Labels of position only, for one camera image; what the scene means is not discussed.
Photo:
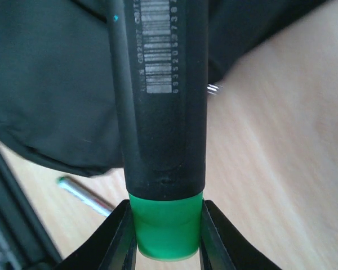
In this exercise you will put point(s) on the green capped marker pen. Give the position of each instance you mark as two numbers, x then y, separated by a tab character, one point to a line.
86	196

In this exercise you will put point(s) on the black aluminium frame rail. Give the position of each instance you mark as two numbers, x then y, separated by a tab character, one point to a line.
24	243

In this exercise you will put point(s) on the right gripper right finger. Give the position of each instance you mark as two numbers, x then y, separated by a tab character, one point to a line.
222	246

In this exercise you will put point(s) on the green black highlighter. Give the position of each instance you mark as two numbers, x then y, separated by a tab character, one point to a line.
159	53

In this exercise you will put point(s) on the black student bag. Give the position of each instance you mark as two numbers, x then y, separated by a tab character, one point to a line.
57	104

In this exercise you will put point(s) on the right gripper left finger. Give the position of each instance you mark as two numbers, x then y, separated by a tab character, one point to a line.
112	246

